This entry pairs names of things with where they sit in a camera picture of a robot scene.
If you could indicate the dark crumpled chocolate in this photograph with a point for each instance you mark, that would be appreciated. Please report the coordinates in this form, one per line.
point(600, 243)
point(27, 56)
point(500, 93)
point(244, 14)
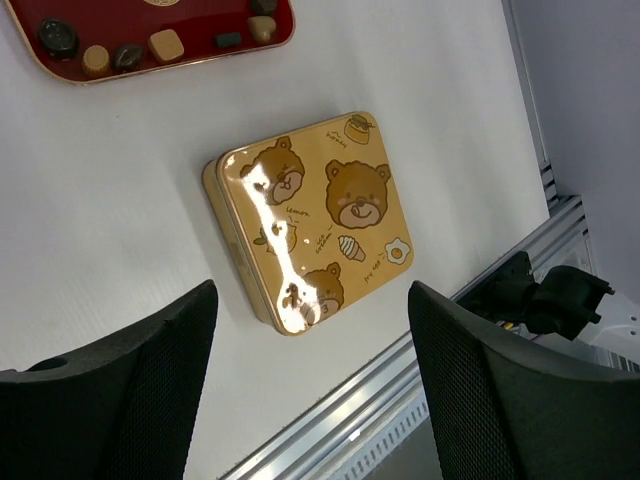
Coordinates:
point(127, 58)

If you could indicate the cream heart chocolate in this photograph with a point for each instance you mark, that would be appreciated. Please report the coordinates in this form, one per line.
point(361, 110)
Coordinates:
point(262, 29)

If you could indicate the tan cylinder chocolate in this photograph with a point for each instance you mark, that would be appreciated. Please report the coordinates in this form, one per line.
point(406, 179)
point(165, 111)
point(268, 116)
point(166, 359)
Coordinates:
point(95, 61)

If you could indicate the gold chocolate box tray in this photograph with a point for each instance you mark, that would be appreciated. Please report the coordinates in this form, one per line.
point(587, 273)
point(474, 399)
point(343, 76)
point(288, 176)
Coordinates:
point(236, 241)

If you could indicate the red tray lid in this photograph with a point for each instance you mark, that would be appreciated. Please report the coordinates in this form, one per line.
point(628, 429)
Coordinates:
point(116, 23)

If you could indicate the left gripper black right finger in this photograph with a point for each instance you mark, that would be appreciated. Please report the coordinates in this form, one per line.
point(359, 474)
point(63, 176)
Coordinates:
point(503, 407)

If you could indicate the slotted cable duct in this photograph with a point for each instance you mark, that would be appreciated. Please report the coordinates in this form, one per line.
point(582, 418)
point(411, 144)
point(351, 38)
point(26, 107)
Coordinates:
point(369, 455)

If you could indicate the square metal plate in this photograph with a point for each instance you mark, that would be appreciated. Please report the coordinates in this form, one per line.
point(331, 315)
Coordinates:
point(322, 216)

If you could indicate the aluminium front rail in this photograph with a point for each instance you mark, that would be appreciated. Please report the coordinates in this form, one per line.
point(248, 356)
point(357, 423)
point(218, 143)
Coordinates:
point(320, 440)

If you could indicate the small dark flat chocolate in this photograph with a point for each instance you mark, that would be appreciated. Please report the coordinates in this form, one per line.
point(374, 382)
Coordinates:
point(228, 40)

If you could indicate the tan square chocolate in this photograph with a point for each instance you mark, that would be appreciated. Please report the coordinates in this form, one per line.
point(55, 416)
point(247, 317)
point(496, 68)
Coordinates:
point(166, 46)

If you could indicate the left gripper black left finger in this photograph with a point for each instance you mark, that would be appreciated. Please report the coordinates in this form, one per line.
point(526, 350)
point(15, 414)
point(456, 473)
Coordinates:
point(122, 407)

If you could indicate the dark round chocolate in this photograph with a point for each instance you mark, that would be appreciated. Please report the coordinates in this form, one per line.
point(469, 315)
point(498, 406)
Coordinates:
point(58, 39)

